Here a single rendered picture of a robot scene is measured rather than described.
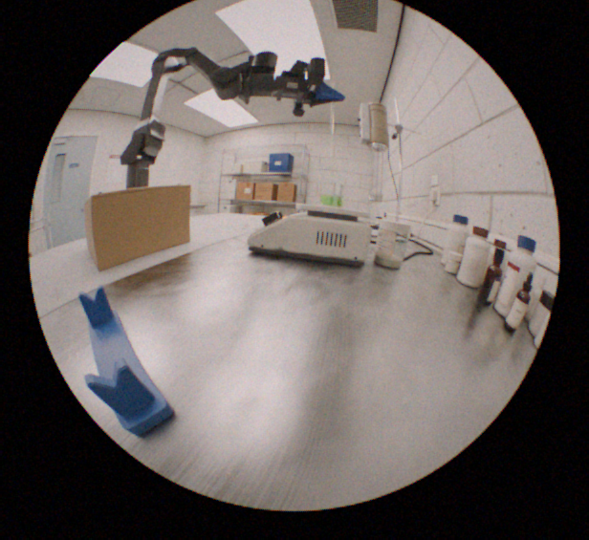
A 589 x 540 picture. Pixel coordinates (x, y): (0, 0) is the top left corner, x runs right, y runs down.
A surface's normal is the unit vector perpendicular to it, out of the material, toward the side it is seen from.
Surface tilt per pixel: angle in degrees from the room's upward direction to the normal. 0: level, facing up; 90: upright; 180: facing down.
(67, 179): 90
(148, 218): 90
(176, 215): 90
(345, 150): 90
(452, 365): 0
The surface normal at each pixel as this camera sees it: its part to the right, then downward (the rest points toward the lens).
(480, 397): 0.09, -0.97
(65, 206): 0.96, 0.15
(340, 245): -0.18, 0.22
